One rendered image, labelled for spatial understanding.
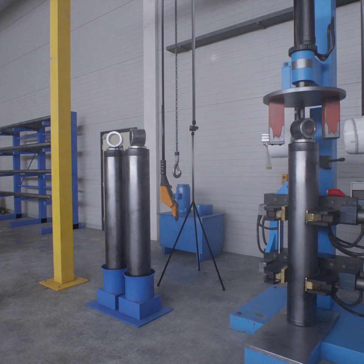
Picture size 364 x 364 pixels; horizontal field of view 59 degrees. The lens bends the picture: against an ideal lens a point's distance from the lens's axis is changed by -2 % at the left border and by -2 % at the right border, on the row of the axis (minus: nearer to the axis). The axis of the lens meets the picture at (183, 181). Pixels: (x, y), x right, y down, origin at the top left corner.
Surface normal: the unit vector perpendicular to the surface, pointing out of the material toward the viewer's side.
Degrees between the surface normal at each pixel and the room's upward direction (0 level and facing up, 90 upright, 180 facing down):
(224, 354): 0
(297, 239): 90
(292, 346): 0
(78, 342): 0
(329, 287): 90
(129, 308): 90
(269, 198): 90
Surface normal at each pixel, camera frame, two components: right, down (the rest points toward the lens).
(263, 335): 0.00, -1.00
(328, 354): -0.62, 0.03
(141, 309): 0.78, 0.01
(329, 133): -0.19, 0.04
